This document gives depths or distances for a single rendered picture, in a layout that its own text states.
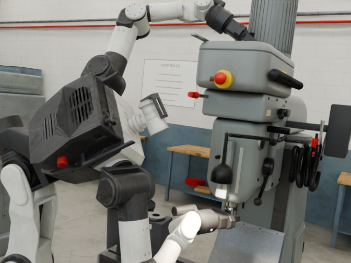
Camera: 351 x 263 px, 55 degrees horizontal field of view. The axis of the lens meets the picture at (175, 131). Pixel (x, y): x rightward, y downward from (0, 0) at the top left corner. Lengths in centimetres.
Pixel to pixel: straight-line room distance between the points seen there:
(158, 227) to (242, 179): 48
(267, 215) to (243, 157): 57
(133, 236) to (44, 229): 48
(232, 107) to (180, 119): 504
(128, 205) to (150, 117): 29
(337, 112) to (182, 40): 512
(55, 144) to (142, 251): 39
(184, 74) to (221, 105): 503
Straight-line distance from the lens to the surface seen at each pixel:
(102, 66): 120
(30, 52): 917
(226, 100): 123
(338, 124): 148
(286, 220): 175
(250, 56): 112
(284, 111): 135
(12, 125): 131
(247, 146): 125
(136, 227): 101
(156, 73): 657
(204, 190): 547
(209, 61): 117
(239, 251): 178
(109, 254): 168
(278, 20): 153
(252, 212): 178
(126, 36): 132
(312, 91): 554
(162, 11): 139
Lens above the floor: 168
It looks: 6 degrees down
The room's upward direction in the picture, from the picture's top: 6 degrees clockwise
